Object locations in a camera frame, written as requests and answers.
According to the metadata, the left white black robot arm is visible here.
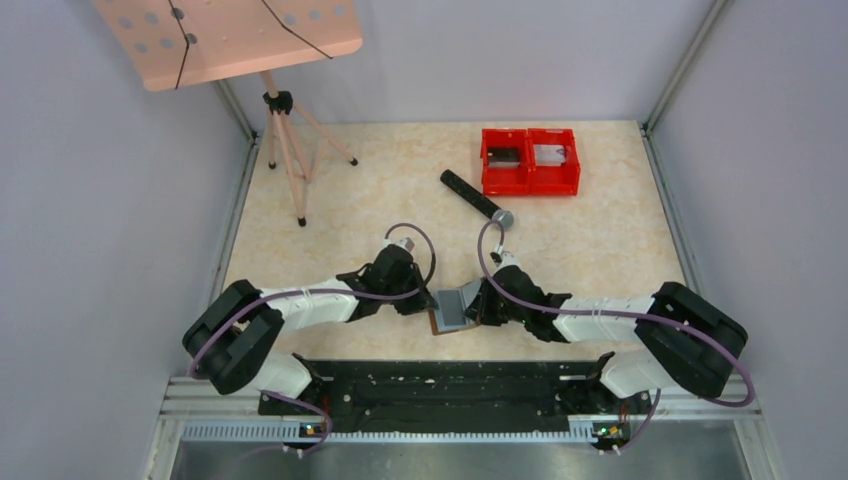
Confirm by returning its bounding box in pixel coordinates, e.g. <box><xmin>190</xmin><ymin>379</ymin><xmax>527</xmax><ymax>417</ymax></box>
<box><xmin>182</xmin><ymin>243</ymin><xmax>437</xmax><ymax>414</ymax></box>

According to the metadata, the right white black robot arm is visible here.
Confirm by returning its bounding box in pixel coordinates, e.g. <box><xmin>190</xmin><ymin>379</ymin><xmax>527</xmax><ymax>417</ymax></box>
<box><xmin>464</xmin><ymin>264</ymin><xmax>755</xmax><ymax>412</ymax></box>

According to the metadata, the black handheld microphone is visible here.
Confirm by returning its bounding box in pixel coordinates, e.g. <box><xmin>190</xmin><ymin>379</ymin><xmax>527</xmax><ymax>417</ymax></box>
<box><xmin>439</xmin><ymin>169</ymin><xmax>514</xmax><ymax>230</ymax></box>

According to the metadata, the left red plastic bin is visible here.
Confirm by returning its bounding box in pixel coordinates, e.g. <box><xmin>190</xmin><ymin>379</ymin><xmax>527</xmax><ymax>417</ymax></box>
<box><xmin>480</xmin><ymin>128</ymin><xmax>530</xmax><ymax>196</ymax></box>

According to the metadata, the red plastic bin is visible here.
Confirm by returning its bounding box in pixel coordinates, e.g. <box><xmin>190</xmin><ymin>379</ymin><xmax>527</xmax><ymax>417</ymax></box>
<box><xmin>527</xmin><ymin>128</ymin><xmax>581</xmax><ymax>196</ymax></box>
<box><xmin>480</xmin><ymin>128</ymin><xmax>530</xmax><ymax>196</ymax></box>

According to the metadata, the right red plastic bin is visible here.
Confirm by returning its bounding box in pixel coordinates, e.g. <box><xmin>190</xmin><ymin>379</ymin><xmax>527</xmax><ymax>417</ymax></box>
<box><xmin>527</xmin><ymin>128</ymin><xmax>581</xmax><ymax>196</ymax></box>

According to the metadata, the pink music stand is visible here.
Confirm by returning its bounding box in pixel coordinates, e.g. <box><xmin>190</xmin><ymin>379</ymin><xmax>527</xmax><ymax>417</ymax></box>
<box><xmin>93</xmin><ymin>0</ymin><xmax>363</xmax><ymax>226</ymax></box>

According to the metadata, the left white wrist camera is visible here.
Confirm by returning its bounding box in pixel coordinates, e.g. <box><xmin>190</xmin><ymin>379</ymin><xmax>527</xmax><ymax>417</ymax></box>
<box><xmin>394</xmin><ymin>237</ymin><xmax>415</xmax><ymax>252</ymax></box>

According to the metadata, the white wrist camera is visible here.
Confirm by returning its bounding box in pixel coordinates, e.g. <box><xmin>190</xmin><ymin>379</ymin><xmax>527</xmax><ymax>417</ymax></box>
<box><xmin>490</xmin><ymin>250</ymin><xmax>521</xmax><ymax>271</ymax></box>
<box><xmin>394</xmin><ymin>237</ymin><xmax>415</xmax><ymax>252</ymax></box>

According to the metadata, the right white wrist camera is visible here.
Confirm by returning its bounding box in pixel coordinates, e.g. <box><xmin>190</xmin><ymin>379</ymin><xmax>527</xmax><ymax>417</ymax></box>
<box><xmin>490</xmin><ymin>250</ymin><xmax>521</xmax><ymax>271</ymax></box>

